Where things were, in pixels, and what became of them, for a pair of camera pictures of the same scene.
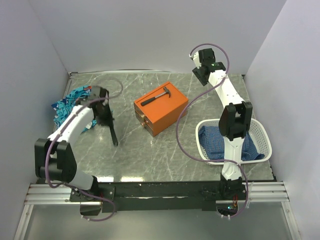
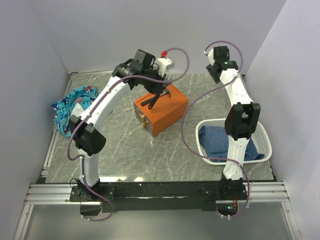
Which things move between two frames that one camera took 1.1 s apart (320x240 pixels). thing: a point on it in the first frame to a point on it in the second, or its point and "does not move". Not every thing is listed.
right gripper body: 196,71 to 209,67
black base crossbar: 164,196 does not move
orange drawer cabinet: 155,116 does not move
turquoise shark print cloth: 62,107 does not move
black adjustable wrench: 113,135 to 153,100
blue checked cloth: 212,144 does not move
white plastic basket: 257,132 does not move
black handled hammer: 147,101 does not move
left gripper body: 106,117 to 152,86
